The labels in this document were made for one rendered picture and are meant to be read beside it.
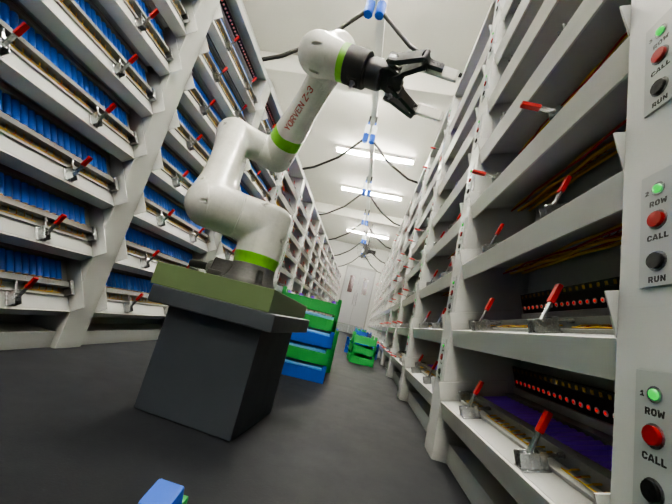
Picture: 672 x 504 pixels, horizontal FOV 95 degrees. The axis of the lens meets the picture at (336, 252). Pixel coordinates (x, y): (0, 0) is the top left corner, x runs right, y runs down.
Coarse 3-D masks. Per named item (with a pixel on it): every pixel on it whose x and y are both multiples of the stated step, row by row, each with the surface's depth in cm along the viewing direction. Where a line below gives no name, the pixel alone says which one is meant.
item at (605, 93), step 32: (608, 64) 45; (576, 96) 51; (608, 96) 51; (544, 128) 60; (576, 128) 59; (608, 128) 59; (544, 160) 70; (576, 160) 68; (480, 192) 100; (512, 192) 87; (544, 192) 81
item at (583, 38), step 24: (600, 0) 52; (624, 0) 55; (576, 24) 58; (600, 24) 59; (552, 48) 65; (576, 48) 64; (600, 48) 64; (552, 72) 70; (576, 72) 70; (528, 96) 74; (552, 96) 78; (504, 120) 86; (528, 120) 87; (480, 144) 104; (504, 144) 98
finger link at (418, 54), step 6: (396, 54) 71; (402, 54) 70; (408, 54) 69; (414, 54) 68; (420, 54) 67; (390, 60) 71; (396, 60) 70; (402, 60) 70; (408, 60) 69; (414, 60) 68; (420, 60) 68; (426, 60) 67
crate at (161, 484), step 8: (160, 480) 21; (152, 488) 20; (160, 488) 20; (168, 488) 20; (176, 488) 20; (144, 496) 20; (152, 496) 20; (160, 496) 20; (168, 496) 20; (176, 496) 20
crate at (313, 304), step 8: (288, 296) 151; (296, 296) 151; (304, 296) 152; (304, 304) 151; (312, 304) 151; (320, 304) 151; (328, 304) 152; (336, 304) 152; (328, 312) 151; (336, 312) 151
